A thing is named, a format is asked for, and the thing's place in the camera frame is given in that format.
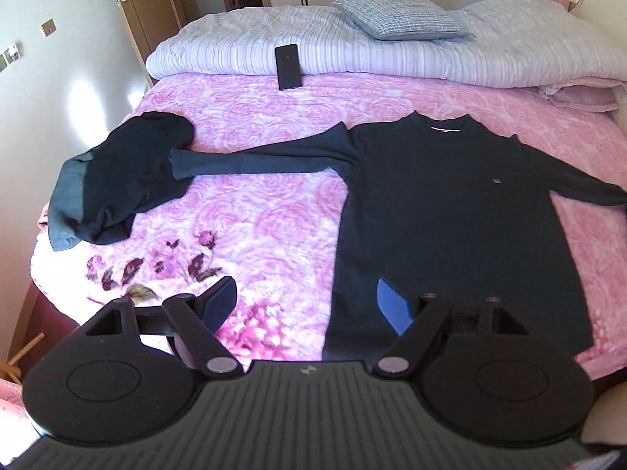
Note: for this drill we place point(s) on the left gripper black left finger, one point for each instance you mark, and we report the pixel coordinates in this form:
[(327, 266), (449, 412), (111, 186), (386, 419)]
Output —
[(112, 336)]

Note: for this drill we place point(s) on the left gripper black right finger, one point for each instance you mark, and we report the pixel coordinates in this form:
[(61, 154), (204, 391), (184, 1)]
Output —
[(426, 324)]

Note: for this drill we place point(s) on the dark green long-sleeve sweater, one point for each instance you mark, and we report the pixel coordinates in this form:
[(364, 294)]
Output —
[(443, 207)]

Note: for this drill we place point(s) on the pink floral bed blanket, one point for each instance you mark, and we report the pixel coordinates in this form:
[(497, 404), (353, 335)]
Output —
[(276, 234)]

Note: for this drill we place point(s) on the dark navy and teal garment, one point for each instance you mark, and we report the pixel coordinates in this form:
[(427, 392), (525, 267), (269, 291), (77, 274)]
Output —
[(98, 194)]

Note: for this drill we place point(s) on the black phone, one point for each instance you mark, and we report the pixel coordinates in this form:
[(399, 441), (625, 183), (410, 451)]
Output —
[(288, 69)]

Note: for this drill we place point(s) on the folded pink sheet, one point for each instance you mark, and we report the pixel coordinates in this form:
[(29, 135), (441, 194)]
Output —
[(586, 94)]

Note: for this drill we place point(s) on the white striped folded duvet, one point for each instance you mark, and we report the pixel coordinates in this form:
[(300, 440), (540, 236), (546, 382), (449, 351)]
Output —
[(513, 44)]

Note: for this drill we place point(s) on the blue checked pillow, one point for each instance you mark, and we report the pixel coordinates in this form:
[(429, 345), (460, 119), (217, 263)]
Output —
[(403, 19)]

